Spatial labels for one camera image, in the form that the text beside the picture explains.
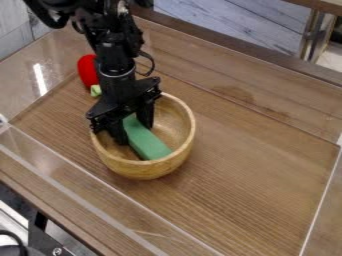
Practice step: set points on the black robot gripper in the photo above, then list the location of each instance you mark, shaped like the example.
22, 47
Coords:
124, 96

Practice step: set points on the green foam block stick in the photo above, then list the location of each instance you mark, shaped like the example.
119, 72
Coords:
143, 141

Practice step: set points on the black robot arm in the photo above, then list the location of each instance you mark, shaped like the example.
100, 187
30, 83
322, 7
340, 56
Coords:
105, 23

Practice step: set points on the brown wooden bowl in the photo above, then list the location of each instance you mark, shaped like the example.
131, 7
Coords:
173, 127

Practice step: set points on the red plush strawberry toy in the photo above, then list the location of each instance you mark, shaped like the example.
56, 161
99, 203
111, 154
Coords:
88, 75

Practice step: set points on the wooden chair in background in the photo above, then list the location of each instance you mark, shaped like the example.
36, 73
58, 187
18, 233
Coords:
324, 12

